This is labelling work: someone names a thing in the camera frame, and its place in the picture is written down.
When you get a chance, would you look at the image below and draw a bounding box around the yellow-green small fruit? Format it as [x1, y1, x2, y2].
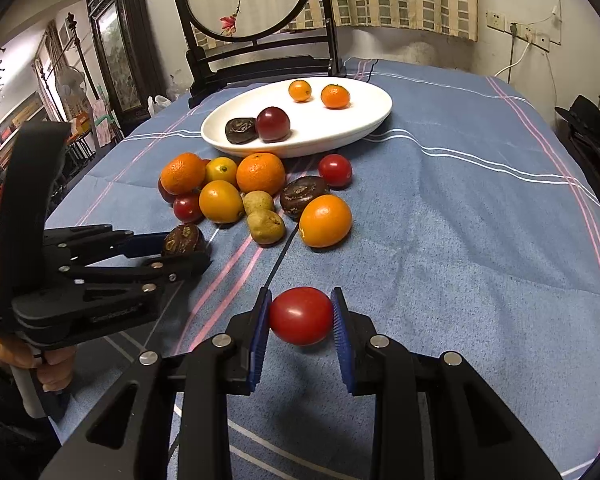
[243, 191, 275, 216]
[247, 210, 286, 246]

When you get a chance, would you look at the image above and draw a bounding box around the dark coat stand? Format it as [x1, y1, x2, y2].
[65, 12, 101, 101]

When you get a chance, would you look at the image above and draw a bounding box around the orange kumquat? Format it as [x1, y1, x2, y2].
[298, 194, 353, 249]
[288, 79, 313, 103]
[198, 180, 245, 224]

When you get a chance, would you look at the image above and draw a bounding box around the dark wrinkled passion fruit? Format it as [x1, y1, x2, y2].
[279, 176, 331, 220]
[161, 223, 207, 257]
[225, 117, 258, 145]

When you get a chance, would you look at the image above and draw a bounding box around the small tangerine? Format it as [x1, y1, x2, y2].
[321, 84, 351, 110]

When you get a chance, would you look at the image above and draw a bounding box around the white power cable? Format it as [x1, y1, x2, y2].
[494, 40, 531, 83]

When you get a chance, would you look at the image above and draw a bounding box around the person's left hand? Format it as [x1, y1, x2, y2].
[0, 335, 78, 393]

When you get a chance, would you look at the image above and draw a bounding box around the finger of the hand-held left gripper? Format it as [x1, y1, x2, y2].
[60, 252, 213, 311]
[42, 224, 168, 267]

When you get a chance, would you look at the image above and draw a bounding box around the dark wooden chair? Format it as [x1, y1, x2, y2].
[165, 0, 342, 108]

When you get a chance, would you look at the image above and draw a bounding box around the black hat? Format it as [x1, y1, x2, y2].
[555, 95, 600, 136]

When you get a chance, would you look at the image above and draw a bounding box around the mandarin orange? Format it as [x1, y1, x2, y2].
[236, 152, 286, 197]
[160, 152, 207, 196]

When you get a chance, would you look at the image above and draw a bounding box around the white plastic bag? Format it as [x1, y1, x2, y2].
[147, 95, 173, 118]

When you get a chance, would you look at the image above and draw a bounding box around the blue striped tablecloth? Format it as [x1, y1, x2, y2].
[45, 56, 600, 480]

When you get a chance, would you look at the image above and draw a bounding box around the white oval plate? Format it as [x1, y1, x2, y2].
[200, 78, 394, 159]

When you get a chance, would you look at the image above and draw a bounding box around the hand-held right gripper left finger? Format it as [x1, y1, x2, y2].
[39, 287, 273, 480]

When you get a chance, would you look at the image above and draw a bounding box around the person's left forearm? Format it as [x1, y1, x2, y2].
[0, 360, 61, 480]

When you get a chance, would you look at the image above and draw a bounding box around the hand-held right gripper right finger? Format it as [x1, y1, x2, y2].
[330, 287, 563, 480]

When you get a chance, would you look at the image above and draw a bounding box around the dark wood framed panel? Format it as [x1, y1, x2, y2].
[86, 0, 153, 123]

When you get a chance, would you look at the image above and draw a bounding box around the white electric fan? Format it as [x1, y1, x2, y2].
[55, 67, 88, 106]

